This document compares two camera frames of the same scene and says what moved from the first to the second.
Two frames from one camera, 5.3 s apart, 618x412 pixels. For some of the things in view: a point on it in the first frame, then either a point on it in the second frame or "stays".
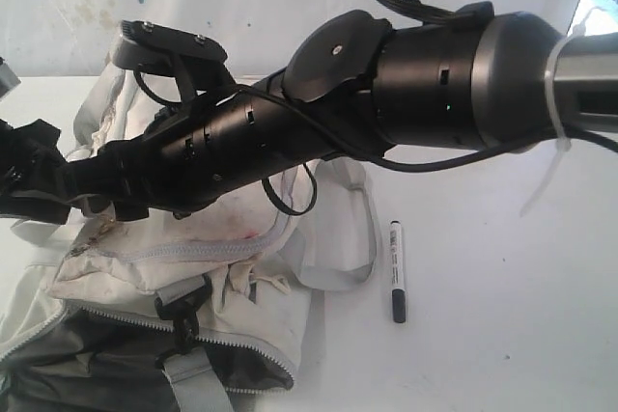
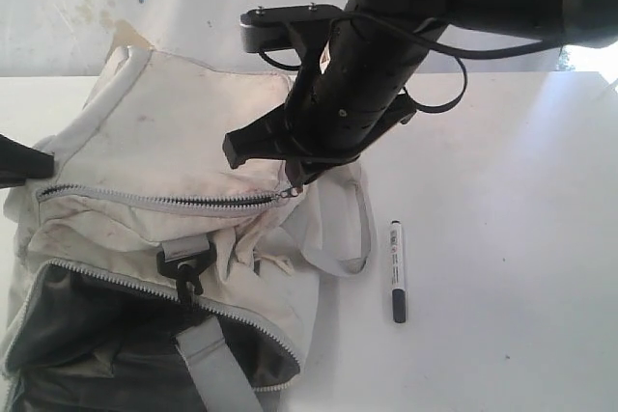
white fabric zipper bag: [207, 310] stays
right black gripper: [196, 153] -> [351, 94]
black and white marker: [397, 273] stays
